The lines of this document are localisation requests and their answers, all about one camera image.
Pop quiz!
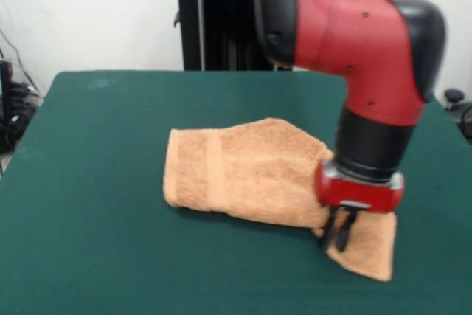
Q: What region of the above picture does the dark green table cloth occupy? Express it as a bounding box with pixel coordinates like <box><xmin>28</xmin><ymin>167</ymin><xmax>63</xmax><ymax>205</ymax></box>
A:
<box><xmin>0</xmin><ymin>69</ymin><xmax>472</xmax><ymax>315</ymax></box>

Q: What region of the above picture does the grey cable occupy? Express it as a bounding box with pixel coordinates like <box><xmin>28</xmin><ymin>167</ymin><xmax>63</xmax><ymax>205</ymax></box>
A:
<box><xmin>0</xmin><ymin>28</ymin><xmax>41</xmax><ymax>94</ymax></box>

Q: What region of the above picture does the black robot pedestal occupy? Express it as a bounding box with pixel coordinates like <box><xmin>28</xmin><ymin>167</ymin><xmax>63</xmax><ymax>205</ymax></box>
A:
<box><xmin>161</xmin><ymin>0</ymin><xmax>296</xmax><ymax>72</ymax></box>

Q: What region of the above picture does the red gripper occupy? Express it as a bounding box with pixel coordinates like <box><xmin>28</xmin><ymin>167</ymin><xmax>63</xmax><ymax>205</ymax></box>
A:
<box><xmin>314</xmin><ymin>159</ymin><xmax>406</xmax><ymax>252</ymax></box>

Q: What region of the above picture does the black equipment pile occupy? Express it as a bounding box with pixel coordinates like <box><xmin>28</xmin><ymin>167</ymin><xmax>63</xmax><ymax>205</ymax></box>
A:
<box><xmin>0</xmin><ymin>82</ymin><xmax>44</xmax><ymax>154</ymax></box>

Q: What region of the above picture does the black upright device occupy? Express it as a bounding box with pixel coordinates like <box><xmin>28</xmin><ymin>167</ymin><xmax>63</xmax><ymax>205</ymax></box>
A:
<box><xmin>0</xmin><ymin>59</ymin><xmax>15</xmax><ymax>126</ymax></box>

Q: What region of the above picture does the orange terry towel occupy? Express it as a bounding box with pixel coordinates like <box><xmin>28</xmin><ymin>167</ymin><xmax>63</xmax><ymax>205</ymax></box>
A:
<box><xmin>163</xmin><ymin>117</ymin><xmax>399</xmax><ymax>282</ymax></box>

